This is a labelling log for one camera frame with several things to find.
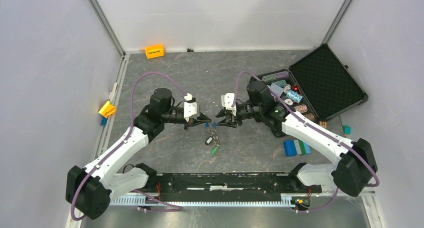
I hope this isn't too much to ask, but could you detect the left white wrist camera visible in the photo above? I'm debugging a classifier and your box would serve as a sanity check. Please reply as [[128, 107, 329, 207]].
[[183, 93, 201, 122]]

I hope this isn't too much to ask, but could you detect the yellow orange block at left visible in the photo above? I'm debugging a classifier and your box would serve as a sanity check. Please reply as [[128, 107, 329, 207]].
[[98, 100, 117, 118]]

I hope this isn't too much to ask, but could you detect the small teal cube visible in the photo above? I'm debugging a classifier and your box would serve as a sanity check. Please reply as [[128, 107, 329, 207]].
[[342, 125, 351, 135]]

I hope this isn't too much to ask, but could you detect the orange box at back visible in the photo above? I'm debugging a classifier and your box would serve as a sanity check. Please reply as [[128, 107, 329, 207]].
[[144, 44, 165, 59]]

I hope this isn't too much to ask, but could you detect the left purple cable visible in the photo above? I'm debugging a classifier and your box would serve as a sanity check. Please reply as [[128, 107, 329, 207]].
[[70, 71, 191, 221]]

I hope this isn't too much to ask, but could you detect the small blue block at left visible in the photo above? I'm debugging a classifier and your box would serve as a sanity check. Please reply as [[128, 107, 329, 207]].
[[100, 117, 108, 127]]

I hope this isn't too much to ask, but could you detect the small wooden letter cube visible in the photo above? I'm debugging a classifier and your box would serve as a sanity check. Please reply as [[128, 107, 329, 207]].
[[319, 121, 328, 128]]

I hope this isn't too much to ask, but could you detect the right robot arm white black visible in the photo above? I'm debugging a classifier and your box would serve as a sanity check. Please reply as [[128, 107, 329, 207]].
[[217, 81, 380, 197]]

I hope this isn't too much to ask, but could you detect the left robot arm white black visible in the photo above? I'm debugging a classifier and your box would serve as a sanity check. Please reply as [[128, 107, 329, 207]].
[[65, 88, 211, 221]]

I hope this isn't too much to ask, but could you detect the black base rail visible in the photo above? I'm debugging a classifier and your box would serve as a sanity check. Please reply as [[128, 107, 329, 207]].
[[142, 172, 322, 202]]

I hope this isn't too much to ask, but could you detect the blue green white block stack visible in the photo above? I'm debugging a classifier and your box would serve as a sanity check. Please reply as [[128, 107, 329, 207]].
[[283, 140, 311, 157]]

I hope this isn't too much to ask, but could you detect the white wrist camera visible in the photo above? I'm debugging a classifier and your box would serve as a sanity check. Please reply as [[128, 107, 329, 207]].
[[183, 93, 201, 122], [221, 93, 237, 116]]

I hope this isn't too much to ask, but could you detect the black poker chip case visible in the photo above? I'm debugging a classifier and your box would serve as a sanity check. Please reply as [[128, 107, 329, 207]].
[[246, 44, 368, 138]]

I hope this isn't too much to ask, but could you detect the black key tag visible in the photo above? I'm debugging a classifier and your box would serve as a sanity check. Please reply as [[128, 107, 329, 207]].
[[205, 136, 214, 146]]

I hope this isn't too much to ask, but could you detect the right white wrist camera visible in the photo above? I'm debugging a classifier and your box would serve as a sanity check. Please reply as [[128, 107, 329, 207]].
[[221, 93, 237, 116]]

